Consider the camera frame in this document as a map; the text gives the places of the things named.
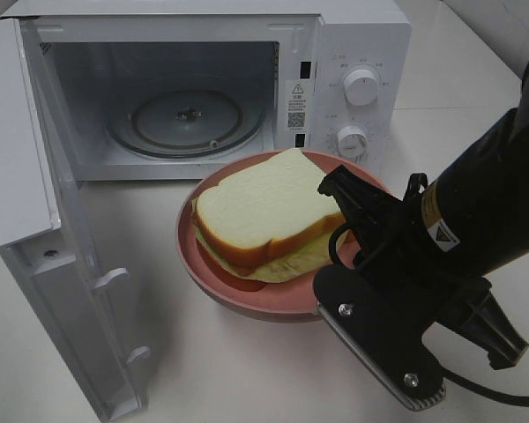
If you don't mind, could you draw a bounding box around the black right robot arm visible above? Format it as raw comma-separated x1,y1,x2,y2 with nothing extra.
313,63,529,369

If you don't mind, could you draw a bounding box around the lower white timer knob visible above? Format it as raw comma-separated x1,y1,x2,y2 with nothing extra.
337,125,368,159

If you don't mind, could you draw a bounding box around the white microwave door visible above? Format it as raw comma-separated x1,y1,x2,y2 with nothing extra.
0,19,151,422

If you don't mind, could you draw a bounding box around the black camera cable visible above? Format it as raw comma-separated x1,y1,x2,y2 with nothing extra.
326,172,529,409

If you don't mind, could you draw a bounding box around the white warning label sticker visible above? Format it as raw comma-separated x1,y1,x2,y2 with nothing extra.
284,78,313,131

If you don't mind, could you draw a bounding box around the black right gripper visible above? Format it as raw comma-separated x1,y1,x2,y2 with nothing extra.
319,167,529,369

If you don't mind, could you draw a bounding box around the white bread sandwich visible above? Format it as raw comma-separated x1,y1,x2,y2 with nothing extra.
192,148,345,284

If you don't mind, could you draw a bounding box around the white microwave oven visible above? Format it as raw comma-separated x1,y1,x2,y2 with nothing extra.
0,1,411,181

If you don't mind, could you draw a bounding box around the upper white power knob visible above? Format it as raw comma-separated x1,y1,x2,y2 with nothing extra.
342,65,380,107

